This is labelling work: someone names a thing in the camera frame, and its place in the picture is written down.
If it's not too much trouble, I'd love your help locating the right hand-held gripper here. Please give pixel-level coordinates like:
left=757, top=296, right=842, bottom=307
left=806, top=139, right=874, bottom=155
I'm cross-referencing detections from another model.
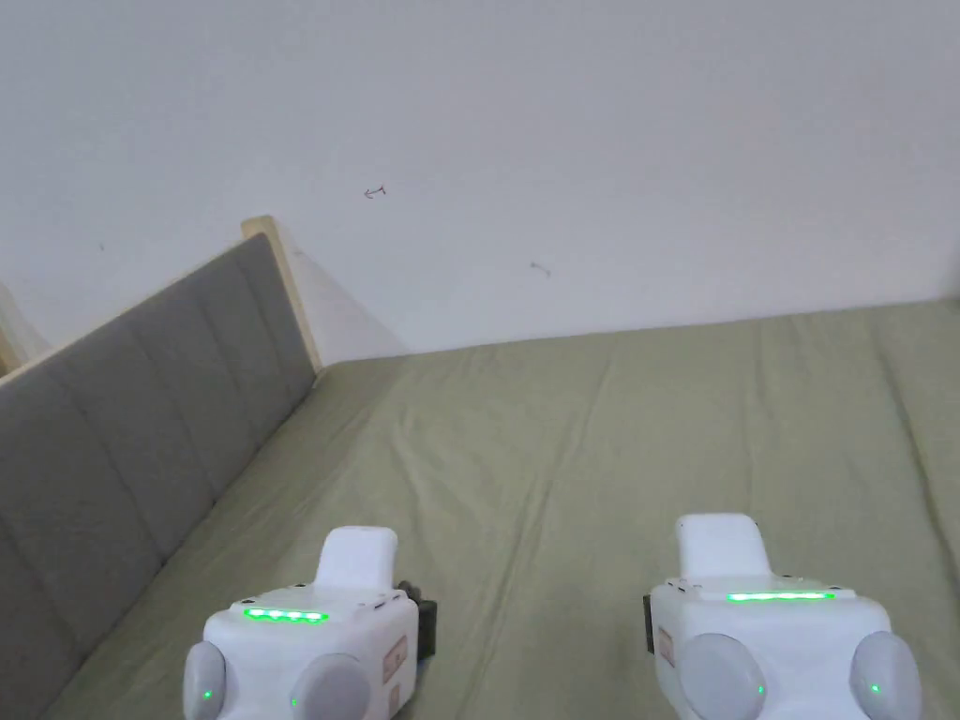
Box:
left=641, top=513, right=923, bottom=720

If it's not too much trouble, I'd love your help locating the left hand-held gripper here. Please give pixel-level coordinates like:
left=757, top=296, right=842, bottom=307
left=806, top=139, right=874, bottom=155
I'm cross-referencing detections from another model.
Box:
left=183, top=526, right=440, bottom=720

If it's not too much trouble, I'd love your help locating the bed with pale green sheet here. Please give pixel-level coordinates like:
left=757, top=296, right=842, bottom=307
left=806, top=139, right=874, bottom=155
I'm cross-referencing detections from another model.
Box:
left=38, top=298, right=960, bottom=720

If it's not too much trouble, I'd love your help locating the grey padded headboard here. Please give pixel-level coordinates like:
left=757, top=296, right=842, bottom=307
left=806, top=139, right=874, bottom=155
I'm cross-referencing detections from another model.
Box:
left=0, top=216, right=325, bottom=720

